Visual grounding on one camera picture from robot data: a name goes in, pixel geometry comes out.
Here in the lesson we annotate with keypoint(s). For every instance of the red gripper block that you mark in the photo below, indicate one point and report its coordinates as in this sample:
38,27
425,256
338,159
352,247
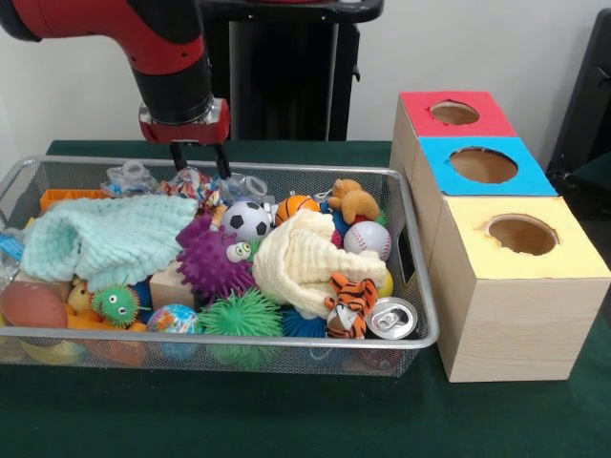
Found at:
186,132

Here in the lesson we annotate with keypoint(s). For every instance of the pale yellow cloth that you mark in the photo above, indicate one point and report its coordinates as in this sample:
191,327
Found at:
305,262

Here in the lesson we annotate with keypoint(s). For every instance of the tiger plush toy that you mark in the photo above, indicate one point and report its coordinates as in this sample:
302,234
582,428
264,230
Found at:
351,303

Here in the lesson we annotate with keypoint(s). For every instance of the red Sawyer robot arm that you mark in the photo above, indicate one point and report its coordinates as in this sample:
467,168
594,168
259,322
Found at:
143,38

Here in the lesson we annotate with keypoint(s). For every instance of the clear mesh bin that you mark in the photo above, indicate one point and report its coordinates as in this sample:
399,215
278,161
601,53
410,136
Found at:
57,172

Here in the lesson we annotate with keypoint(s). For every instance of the small soccer ball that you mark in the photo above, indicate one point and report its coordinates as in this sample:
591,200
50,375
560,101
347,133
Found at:
246,219

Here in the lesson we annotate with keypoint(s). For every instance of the purple spiky ball with eyes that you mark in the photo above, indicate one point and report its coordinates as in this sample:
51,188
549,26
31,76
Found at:
215,258

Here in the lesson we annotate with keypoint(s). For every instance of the small orange basketball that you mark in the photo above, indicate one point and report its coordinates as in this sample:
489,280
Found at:
296,206

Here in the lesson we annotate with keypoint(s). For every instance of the mint green cloth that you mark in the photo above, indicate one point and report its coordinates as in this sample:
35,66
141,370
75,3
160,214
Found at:
105,239

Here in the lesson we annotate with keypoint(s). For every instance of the orange bear plush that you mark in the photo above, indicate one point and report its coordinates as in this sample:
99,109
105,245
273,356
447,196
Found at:
353,202

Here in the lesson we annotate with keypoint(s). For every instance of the large green spiky ball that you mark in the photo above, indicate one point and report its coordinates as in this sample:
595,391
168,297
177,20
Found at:
241,315

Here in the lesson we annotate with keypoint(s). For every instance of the small green ball with eyes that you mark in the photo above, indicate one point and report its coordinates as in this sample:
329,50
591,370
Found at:
116,303

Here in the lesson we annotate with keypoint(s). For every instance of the white ball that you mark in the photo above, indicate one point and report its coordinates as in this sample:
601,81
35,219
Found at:
368,239

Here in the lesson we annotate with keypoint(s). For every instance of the silver drink can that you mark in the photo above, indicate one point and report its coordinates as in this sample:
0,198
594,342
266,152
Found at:
391,318

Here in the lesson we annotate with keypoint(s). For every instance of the dark green table cloth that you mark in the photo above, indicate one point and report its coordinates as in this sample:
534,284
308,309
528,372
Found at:
286,420

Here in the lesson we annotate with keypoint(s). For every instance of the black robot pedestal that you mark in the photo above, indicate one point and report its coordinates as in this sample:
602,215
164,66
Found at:
286,86

